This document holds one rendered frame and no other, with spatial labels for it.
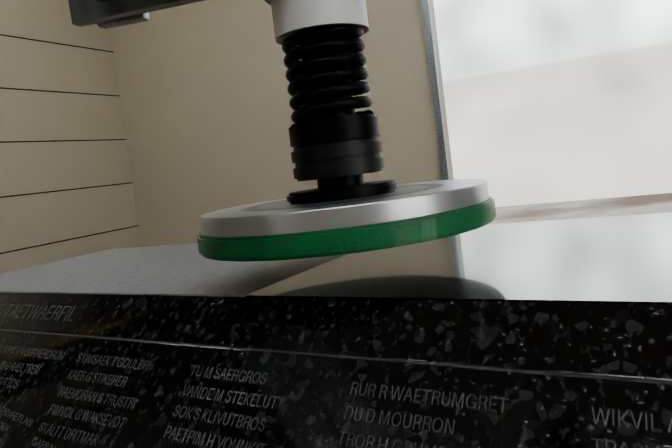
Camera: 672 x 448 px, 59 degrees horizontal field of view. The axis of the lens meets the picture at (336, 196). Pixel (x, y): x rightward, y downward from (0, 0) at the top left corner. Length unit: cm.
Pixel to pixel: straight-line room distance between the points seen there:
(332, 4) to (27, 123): 609
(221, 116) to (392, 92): 190
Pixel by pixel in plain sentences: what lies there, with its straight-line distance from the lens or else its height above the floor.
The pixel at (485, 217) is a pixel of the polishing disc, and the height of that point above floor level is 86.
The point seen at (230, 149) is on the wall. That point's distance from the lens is 636.
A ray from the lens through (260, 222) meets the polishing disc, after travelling 36.
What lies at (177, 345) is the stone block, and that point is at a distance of 43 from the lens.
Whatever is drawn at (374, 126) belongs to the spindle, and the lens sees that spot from 43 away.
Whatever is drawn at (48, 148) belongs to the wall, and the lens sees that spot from 656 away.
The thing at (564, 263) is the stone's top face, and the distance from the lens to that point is 41.
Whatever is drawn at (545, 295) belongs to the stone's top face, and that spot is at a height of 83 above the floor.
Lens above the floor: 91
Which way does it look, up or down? 3 degrees down
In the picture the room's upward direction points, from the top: 7 degrees counter-clockwise
